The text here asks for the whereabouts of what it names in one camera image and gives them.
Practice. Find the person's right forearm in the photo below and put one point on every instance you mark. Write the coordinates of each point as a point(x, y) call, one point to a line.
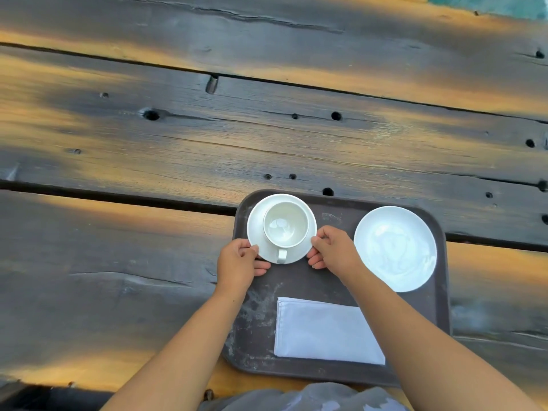
point(419, 346)

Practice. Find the white saucer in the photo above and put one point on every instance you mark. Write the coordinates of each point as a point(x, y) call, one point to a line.
point(257, 226)

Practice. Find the person's left hand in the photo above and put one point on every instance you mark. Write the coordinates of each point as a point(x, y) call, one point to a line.
point(235, 265)

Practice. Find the white napkin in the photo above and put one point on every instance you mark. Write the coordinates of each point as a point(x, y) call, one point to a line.
point(317, 329)

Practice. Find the person's left forearm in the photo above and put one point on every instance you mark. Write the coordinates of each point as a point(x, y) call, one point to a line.
point(184, 351)

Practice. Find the white side plate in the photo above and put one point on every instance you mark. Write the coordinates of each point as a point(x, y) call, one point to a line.
point(394, 248)

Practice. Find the white ceramic cup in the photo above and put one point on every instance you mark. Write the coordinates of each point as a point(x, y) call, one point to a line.
point(284, 224)

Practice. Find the person's right hand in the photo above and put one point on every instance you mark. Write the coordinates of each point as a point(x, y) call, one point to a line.
point(338, 252)

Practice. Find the dark brown tray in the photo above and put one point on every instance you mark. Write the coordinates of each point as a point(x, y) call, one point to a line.
point(274, 282)

